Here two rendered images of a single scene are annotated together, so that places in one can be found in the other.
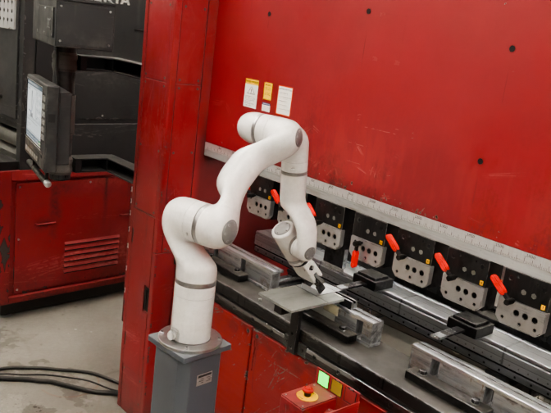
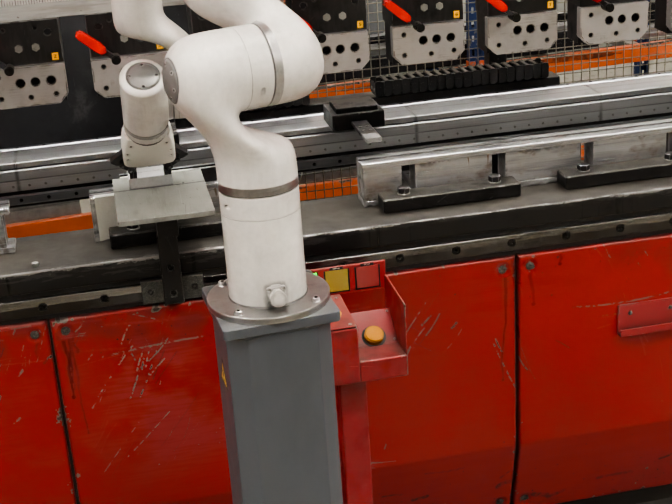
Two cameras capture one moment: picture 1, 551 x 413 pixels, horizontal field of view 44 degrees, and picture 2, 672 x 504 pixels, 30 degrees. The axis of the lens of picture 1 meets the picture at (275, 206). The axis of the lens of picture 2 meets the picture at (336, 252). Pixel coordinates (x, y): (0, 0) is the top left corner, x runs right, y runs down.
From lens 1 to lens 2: 1.87 m
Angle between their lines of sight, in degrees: 56
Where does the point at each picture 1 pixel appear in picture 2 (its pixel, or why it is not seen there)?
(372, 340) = not seen: hidden behind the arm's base
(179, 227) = (245, 86)
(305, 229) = not seen: hidden behind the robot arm
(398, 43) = not seen: outside the picture
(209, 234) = (313, 68)
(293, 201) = (158, 12)
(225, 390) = (12, 480)
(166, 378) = (290, 379)
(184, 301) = (285, 222)
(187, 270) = (279, 160)
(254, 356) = (73, 368)
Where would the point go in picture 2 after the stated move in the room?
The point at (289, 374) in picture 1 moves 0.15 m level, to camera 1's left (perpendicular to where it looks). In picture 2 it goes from (174, 344) to (128, 376)
